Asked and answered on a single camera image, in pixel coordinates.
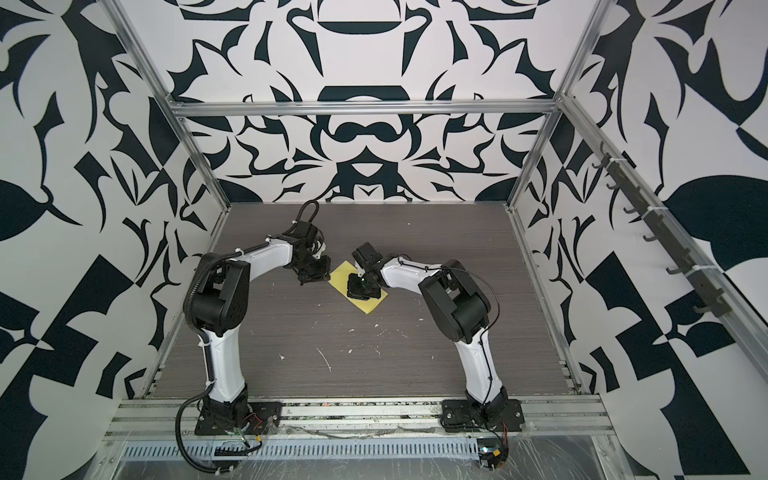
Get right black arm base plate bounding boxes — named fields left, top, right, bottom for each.
left=439, top=397, right=525, bottom=433

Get white slotted cable duct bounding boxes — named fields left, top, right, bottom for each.
left=122, top=438, right=478, bottom=461

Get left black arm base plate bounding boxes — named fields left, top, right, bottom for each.
left=194, top=399, right=284, bottom=436

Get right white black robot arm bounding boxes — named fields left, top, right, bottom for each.
left=347, top=243, right=506, bottom=419

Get aluminium front rail frame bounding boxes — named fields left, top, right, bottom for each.
left=105, top=395, right=614, bottom=440

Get yellow square paper sheet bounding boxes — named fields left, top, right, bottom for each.
left=328, top=261, right=388, bottom=314

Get small green-lit electronics box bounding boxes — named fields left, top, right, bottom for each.
left=477, top=438, right=509, bottom=470

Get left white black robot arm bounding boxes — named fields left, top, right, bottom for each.
left=182, top=220, right=330, bottom=426

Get black wall hook rail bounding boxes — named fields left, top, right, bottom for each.
left=593, top=142, right=733, bottom=318

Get left black corrugated cable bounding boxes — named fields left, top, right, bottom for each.
left=173, top=383, right=265, bottom=475

